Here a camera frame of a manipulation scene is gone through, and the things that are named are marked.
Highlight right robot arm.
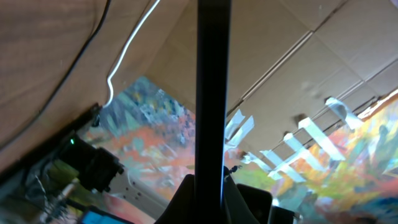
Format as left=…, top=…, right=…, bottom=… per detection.
left=56, top=135, right=169, bottom=219

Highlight black USB charging cable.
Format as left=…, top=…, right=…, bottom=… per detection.
left=0, top=0, right=113, bottom=150

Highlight blue Samsung Galaxy smartphone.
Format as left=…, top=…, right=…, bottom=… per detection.
left=195, top=0, right=231, bottom=223

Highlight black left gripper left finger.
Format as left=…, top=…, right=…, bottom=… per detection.
left=155, top=174, right=195, bottom=224

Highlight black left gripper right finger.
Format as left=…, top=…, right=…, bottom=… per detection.
left=223, top=175, right=295, bottom=224

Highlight white power strip cord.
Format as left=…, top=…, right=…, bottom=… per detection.
left=104, top=0, right=162, bottom=109

